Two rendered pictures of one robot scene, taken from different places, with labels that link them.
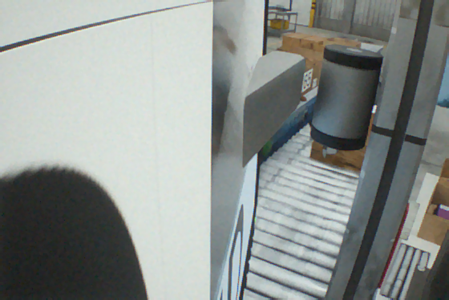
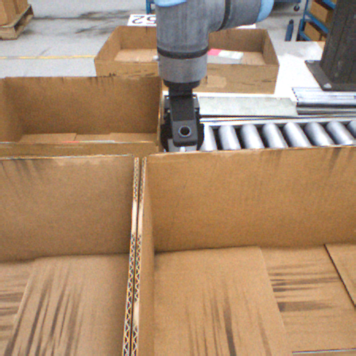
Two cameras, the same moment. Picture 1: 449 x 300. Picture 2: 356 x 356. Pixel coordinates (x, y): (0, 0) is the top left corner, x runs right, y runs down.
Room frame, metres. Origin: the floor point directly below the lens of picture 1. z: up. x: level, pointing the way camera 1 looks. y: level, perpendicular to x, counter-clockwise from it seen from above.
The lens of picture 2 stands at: (1.82, 0.08, 1.26)
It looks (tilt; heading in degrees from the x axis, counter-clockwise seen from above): 40 degrees down; 240
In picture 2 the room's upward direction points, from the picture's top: straight up
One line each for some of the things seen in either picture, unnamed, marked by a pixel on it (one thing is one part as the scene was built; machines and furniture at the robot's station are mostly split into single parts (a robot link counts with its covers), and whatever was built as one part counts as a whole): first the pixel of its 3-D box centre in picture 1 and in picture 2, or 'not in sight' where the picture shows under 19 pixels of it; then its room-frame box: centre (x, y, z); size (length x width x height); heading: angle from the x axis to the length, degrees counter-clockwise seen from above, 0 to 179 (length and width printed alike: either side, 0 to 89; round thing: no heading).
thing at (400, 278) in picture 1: (402, 273); (338, 98); (0.85, -0.56, 0.74); 0.28 x 0.02 x 0.02; 148
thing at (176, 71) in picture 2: not in sight; (180, 63); (1.52, -0.45, 1.02); 0.10 x 0.09 x 0.05; 154
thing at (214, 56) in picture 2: not in sight; (224, 58); (1.02, -0.98, 0.77); 0.13 x 0.07 x 0.04; 129
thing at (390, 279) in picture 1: (394, 269); (341, 102); (0.87, -0.54, 0.74); 0.28 x 0.02 x 0.02; 148
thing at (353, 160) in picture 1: (353, 136); (76, 137); (1.71, -0.61, 0.83); 0.39 x 0.29 x 0.17; 151
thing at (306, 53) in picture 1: (305, 65); not in sight; (2.66, -0.51, 0.96); 0.39 x 0.29 x 0.17; 153
